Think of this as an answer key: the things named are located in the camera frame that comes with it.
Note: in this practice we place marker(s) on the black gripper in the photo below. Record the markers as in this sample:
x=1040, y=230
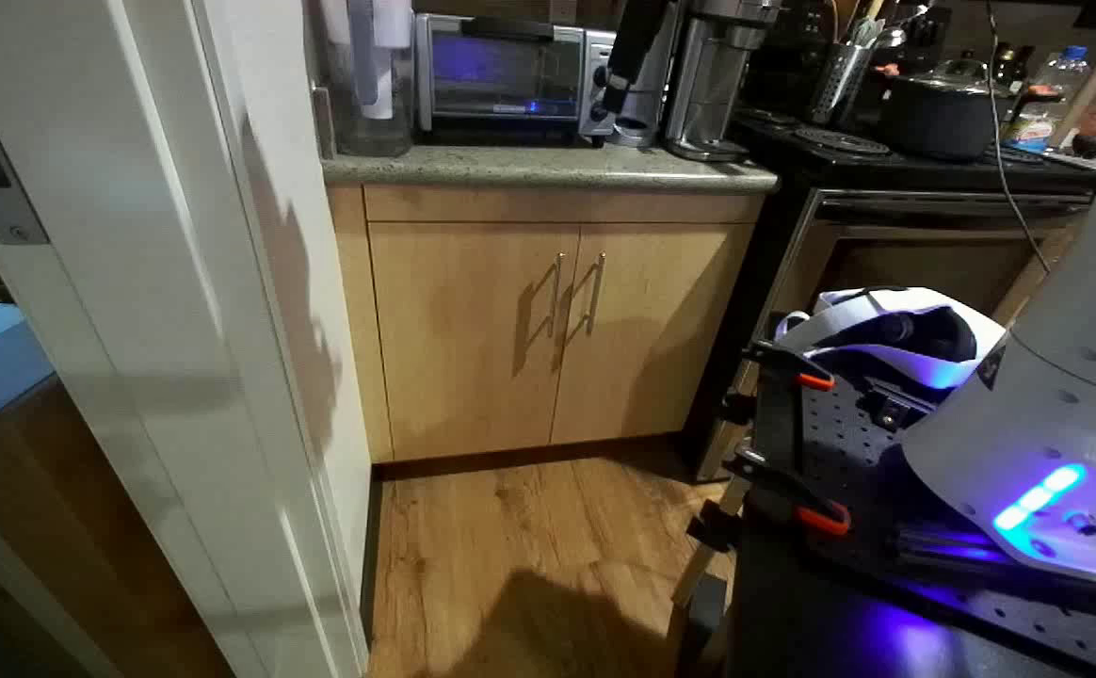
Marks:
x=642, y=61

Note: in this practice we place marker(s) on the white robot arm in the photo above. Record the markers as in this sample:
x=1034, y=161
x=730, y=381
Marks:
x=1059, y=400

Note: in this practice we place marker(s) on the steel black coffee machine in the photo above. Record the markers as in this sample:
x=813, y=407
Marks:
x=714, y=77

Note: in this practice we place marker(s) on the silver black toaster oven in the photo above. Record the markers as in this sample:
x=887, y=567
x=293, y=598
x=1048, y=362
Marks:
x=504, y=77

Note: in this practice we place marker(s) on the wooden cabinet with stone counter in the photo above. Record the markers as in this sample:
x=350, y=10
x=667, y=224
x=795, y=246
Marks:
x=547, y=171

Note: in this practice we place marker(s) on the steel utensil holder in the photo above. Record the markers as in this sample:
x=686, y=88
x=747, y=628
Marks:
x=850, y=71

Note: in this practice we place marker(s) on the light wooden cabinet door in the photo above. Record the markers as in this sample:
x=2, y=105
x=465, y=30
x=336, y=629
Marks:
x=652, y=327
x=459, y=339

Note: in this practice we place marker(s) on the clear water filter pitcher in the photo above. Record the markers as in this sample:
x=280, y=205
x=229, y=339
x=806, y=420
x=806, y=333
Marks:
x=368, y=77

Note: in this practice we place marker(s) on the black kitchen stove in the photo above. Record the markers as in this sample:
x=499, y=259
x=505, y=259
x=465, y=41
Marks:
x=924, y=190

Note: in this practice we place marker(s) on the black cooking pot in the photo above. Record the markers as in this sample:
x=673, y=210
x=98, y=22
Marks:
x=946, y=117

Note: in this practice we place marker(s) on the white VR headset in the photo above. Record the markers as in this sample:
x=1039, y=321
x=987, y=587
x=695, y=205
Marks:
x=887, y=329

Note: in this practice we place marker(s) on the clear plastic water bottle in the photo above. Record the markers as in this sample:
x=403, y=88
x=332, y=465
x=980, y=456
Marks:
x=1073, y=79

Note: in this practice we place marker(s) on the black perforated robot table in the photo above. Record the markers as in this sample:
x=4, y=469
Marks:
x=824, y=617

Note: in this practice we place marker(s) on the white door frame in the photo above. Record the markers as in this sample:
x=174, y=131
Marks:
x=132, y=315

